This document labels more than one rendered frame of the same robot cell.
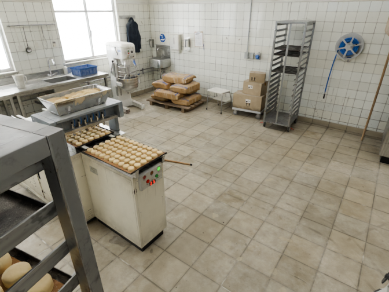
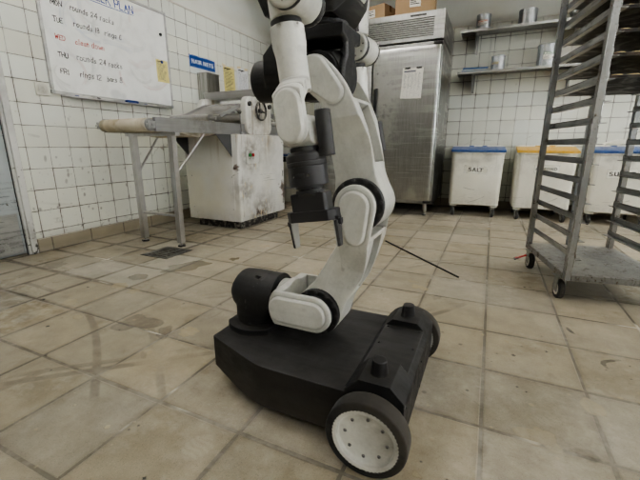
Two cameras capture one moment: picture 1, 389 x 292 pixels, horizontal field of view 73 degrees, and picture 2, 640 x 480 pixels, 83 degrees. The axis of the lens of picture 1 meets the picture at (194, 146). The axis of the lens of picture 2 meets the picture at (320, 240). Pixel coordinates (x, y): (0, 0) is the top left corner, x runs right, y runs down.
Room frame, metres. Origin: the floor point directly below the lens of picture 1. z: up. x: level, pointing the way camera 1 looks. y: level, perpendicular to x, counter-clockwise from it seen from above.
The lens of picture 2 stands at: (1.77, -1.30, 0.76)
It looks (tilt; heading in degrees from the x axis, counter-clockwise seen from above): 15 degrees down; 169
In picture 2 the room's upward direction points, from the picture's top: straight up
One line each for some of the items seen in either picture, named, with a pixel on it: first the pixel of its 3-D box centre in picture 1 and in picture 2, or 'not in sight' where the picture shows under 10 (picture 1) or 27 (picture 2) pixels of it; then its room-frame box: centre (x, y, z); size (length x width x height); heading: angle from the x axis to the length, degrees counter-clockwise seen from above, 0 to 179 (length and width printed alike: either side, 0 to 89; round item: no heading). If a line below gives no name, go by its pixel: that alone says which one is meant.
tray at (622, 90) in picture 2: not in sight; (624, 86); (0.16, 0.54, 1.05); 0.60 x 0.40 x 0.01; 155
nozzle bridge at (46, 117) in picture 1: (83, 124); not in sight; (2.31, 1.06, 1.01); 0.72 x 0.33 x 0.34; 143
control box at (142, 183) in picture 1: (150, 176); not in sight; (1.79, 0.36, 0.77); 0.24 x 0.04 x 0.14; 143
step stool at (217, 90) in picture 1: (220, 99); not in sight; (5.61, -0.56, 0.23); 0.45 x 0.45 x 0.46; 46
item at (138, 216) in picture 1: (125, 192); not in sight; (2.01, 0.65, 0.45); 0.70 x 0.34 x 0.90; 53
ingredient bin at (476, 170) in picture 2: not in sight; (474, 179); (-2.04, 1.26, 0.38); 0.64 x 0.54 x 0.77; 147
